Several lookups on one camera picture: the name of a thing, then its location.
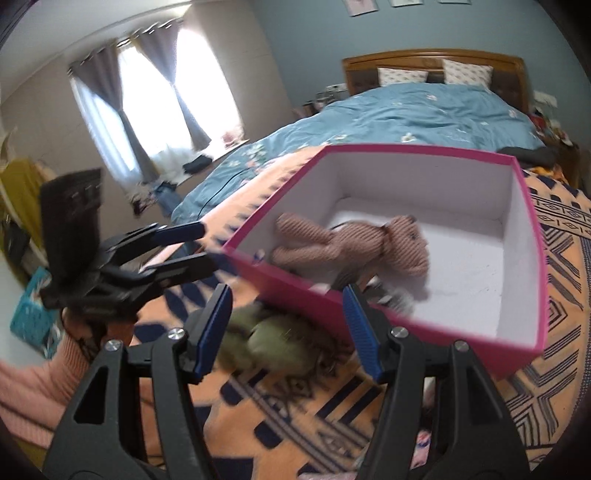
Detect pink cardboard box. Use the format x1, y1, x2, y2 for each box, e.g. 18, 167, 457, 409
223, 144, 550, 380

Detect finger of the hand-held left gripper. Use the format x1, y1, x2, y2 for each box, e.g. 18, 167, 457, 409
99, 220, 206, 267
137, 251, 232, 302

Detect person's left forearm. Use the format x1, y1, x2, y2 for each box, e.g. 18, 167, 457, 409
0, 330, 105, 450

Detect bright window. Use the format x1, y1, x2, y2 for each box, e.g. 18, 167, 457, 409
74, 25, 244, 185

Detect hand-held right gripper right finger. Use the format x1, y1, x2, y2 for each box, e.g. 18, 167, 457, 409
342, 283, 529, 480

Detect small items on nightstand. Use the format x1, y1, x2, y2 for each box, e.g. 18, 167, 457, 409
529, 106, 575, 148

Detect dark cloth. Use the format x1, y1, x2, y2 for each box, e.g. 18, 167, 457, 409
496, 145, 562, 168

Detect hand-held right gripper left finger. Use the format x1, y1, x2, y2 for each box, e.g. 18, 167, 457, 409
41, 283, 234, 480

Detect white dotted pillow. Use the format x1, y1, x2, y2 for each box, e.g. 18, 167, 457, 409
442, 58, 494, 88
377, 67, 429, 88

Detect teal plastic basket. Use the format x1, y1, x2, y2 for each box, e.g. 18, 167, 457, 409
9, 267, 64, 359

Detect dark item on windowsill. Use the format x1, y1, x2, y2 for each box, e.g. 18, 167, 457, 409
182, 156, 214, 175

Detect yellow garment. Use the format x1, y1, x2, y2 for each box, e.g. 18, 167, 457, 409
0, 157, 46, 283

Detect pink botanical wall picture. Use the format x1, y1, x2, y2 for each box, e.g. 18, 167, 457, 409
344, 0, 379, 17

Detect wooden nightstand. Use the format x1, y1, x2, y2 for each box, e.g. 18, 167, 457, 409
551, 138, 583, 188

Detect thin black cable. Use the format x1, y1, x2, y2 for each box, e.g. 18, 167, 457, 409
198, 166, 252, 219

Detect grey curtain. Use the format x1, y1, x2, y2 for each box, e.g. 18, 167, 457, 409
68, 46, 160, 188
133, 18, 214, 152

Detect pink knitted teddy bear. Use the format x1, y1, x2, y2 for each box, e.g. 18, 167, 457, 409
270, 212, 431, 296

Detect wooden bed headboard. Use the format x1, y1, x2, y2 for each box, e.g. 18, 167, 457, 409
342, 50, 530, 114

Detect small items beside bed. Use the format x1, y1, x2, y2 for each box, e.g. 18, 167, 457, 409
295, 83, 348, 118

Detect green and white plush toy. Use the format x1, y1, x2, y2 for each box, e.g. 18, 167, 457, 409
217, 307, 343, 376

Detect pile of clothes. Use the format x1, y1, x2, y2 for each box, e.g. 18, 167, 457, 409
130, 179, 182, 219

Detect blue floral duvet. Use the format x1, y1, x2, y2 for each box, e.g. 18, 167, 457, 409
171, 85, 548, 223

